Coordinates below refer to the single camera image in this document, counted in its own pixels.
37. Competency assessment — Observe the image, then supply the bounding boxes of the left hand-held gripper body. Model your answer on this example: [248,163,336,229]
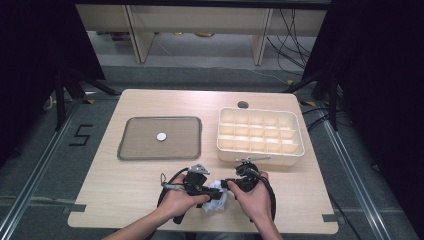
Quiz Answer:
[182,163,212,198]

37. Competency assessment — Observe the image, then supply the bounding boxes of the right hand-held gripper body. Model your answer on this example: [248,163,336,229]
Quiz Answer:
[231,155,272,194]

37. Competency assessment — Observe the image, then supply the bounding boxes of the white sock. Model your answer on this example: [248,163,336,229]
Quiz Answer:
[201,179,229,213]

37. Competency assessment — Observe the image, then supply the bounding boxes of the cream compartment storage box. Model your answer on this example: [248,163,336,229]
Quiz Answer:
[216,106,306,167]

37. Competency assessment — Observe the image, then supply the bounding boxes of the person's left hand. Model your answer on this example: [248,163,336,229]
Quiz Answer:
[156,173,212,221]

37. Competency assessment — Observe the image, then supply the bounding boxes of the person's right hand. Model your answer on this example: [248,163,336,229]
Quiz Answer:
[227,171,275,225]

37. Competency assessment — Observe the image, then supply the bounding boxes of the metal tray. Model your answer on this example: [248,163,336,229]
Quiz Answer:
[117,115,203,161]

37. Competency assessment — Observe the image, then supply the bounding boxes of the black metal stand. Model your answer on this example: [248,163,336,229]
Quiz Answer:
[54,63,121,131]
[283,66,341,132]

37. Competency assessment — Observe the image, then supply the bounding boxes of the light wooden desk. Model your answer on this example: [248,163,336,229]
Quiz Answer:
[74,3,329,66]

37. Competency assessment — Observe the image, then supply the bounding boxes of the black curtain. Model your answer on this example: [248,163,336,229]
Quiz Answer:
[301,0,424,231]
[0,0,106,168]

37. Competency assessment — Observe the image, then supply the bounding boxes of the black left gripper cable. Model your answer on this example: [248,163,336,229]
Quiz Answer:
[156,167,189,209]

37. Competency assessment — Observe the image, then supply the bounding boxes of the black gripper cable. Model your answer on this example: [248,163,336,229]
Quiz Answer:
[248,168,278,223]
[156,167,189,209]

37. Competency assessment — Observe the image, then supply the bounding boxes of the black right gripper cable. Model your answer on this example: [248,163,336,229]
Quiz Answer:
[248,168,278,223]

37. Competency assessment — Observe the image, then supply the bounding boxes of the white floor cable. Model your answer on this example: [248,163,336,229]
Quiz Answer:
[246,68,292,86]

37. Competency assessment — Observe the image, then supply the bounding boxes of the aluminium floor rail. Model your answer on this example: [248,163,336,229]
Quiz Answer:
[321,118,394,240]
[0,98,84,239]

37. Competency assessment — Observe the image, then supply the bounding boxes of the black floor cables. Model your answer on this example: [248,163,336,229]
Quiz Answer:
[266,8,318,76]

